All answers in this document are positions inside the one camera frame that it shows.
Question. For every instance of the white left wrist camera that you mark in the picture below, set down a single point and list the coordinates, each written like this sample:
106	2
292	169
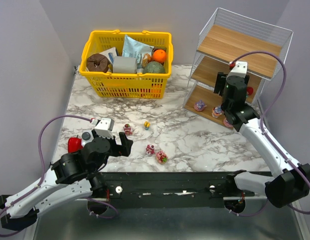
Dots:
103	127

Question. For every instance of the white bottle grey cap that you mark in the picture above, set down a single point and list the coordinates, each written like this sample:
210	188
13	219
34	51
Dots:
86	137

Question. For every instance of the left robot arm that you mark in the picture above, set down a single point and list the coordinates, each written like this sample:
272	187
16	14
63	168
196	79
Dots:
74	176

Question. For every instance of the pink strawberry cake figure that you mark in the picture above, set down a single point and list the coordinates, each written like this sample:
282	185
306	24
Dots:
128	130

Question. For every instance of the yellow blue small figure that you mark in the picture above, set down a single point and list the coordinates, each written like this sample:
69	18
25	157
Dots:
146	125

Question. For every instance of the grey paper roll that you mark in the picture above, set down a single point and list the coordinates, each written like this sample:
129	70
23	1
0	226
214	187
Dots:
124	65

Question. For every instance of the white wire wooden shelf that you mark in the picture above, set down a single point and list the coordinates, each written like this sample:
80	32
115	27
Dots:
229	36

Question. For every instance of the white blue carton box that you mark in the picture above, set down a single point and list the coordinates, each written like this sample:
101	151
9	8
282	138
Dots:
110	54

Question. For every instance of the pink bear strawberry figure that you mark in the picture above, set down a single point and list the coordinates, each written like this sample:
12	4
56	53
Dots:
150	149

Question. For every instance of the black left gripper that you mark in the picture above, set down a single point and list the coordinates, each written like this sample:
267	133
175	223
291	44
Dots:
117	149

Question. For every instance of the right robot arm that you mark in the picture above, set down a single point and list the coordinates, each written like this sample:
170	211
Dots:
289	181

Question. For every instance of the purple bunny cupcake figure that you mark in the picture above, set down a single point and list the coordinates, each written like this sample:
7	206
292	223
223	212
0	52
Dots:
217	111

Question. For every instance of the light blue snack bag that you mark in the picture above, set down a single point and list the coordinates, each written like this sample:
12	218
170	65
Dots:
135	49

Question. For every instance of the green melon toy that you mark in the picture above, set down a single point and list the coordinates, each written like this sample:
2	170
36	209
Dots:
154	67

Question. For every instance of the brown chocolate donut toy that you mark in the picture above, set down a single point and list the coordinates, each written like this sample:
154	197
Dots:
97	63

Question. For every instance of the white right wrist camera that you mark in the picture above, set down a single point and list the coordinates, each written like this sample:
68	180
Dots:
238	68

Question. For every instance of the red bell pepper toy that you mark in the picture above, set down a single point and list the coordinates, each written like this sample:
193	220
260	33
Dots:
74	144

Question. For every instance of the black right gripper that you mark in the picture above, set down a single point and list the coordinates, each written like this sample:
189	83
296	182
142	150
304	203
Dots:
219	83

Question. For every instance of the red haired mermaid figure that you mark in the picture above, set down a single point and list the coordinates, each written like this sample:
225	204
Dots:
249	91

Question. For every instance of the yellow plastic shopping basket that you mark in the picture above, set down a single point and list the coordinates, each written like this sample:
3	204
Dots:
127	85

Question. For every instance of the bread in netted pack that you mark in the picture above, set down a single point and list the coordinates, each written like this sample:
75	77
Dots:
147	58

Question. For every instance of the pink bear donut figure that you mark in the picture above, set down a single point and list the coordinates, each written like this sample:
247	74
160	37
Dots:
161	157

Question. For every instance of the orange fruit toy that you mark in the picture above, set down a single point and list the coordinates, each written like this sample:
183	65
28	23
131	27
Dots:
159	56

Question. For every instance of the purple bunny pink cake figure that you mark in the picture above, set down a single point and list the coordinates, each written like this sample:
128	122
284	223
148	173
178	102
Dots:
200	106

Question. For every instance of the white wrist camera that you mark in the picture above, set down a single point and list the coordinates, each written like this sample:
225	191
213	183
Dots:
103	127
238	68

